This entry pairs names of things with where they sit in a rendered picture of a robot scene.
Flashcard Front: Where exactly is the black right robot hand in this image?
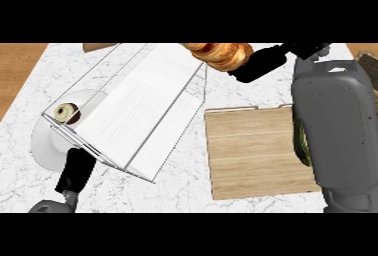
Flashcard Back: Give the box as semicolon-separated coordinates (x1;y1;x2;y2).
227;42;332;85

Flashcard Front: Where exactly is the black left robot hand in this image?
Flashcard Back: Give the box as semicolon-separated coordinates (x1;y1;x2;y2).
53;147;99;195

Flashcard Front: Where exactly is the golden brown croissant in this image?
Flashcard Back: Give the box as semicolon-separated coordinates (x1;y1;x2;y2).
180;42;255;73

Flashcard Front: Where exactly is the pale wooden tray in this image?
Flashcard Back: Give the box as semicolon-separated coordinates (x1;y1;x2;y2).
202;103;322;201

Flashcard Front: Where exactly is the white round plate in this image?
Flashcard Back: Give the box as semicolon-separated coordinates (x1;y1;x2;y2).
29;88;111;173

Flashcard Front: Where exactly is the brown cream-topped donut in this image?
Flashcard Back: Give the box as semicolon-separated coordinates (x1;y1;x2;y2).
52;102;83;126

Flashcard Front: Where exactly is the dark brown rough object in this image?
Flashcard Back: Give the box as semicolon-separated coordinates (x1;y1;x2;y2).
354;50;378;93

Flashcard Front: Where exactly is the green vegetable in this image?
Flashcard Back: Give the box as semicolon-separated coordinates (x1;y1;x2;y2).
291;111;313;168

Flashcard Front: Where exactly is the brown wooden board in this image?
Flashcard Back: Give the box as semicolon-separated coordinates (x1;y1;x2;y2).
81;42;122;54

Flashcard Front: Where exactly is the white wire tiered shelf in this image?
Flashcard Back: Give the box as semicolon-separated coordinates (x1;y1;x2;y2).
40;42;208;184

